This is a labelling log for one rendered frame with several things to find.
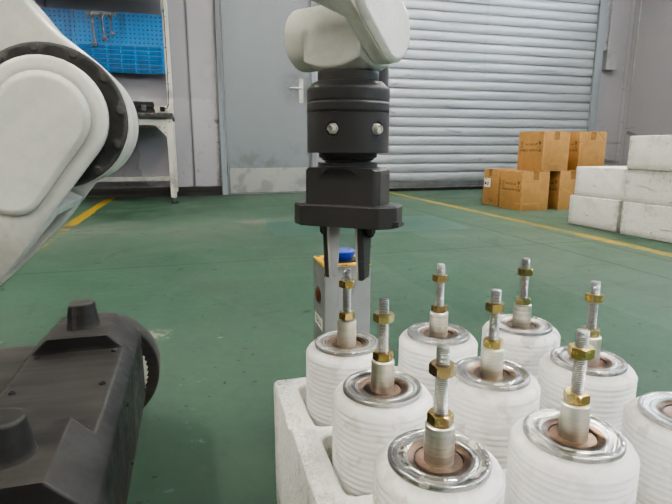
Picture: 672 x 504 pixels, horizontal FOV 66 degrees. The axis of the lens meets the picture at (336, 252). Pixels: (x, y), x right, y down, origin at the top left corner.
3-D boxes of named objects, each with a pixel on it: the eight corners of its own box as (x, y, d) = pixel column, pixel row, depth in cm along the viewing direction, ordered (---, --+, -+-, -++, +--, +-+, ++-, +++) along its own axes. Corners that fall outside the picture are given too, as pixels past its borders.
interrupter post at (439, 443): (430, 449, 40) (432, 410, 39) (460, 460, 38) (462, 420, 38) (416, 465, 38) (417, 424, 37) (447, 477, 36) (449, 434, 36)
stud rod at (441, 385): (435, 437, 38) (439, 341, 37) (448, 441, 38) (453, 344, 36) (430, 443, 38) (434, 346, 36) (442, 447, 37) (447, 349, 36)
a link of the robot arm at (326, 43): (362, 111, 49) (364, -18, 47) (277, 115, 55) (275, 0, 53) (414, 117, 58) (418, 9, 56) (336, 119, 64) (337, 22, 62)
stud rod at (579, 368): (582, 419, 41) (591, 329, 39) (579, 424, 40) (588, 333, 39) (569, 415, 42) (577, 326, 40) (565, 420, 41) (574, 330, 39)
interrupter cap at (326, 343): (301, 345, 61) (301, 340, 60) (347, 330, 66) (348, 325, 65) (345, 365, 55) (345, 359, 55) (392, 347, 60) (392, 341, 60)
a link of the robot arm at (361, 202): (412, 222, 59) (415, 115, 57) (388, 234, 51) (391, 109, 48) (313, 216, 64) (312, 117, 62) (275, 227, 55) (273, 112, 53)
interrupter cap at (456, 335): (482, 340, 62) (483, 335, 62) (435, 353, 58) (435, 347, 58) (440, 322, 69) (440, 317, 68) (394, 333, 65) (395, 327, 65)
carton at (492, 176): (511, 202, 456) (514, 168, 450) (528, 205, 433) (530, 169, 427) (481, 203, 448) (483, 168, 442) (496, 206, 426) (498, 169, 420)
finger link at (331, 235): (339, 273, 61) (340, 221, 59) (329, 279, 58) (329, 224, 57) (327, 271, 61) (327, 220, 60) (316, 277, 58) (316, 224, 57)
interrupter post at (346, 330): (332, 346, 60) (332, 319, 60) (347, 341, 62) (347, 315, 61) (346, 352, 59) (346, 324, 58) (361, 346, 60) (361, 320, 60)
